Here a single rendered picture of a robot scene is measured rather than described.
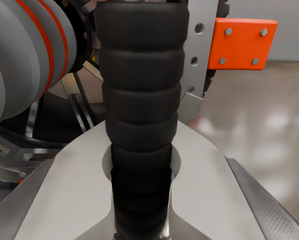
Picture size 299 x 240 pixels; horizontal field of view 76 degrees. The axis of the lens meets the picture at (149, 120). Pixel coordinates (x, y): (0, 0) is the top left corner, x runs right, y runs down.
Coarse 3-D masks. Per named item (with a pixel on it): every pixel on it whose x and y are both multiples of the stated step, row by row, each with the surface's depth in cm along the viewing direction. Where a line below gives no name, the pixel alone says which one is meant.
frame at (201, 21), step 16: (192, 0) 25; (208, 0) 25; (192, 16) 26; (208, 16) 26; (192, 32) 27; (208, 32) 27; (192, 48) 28; (208, 48) 28; (192, 64) 30; (192, 80) 30; (192, 96) 31; (192, 112) 33; (0, 144) 40; (0, 160) 38; (16, 160) 39; (32, 160) 43; (0, 176) 38; (16, 176) 38
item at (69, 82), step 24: (72, 0) 33; (96, 0) 33; (168, 0) 41; (72, 24) 39; (96, 48) 37; (72, 72) 39; (96, 72) 39; (48, 96) 61; (72, 96) 42; (24, 120) 48; (48, 120) 52; (72, 120) 55; (96, 120) 54; (48, 144) 46
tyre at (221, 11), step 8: (224, 0) 32; (224, 8) 33; (216, 16) 33; (224, 16) 33; (208, 72) 38; (208, 80) 39; (8, 136) 44; (16, 144) 45; (24, 144) 45; (32, 144) 46
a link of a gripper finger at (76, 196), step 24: (72, 144) 9; (96, 144) 9; (72, 168) 8; (96, 168) 8; (48, 192) 7; (72, 192) 7; (96, 192) 7; (48, 216) 6; (72, 216) 6; (96, 216) 6
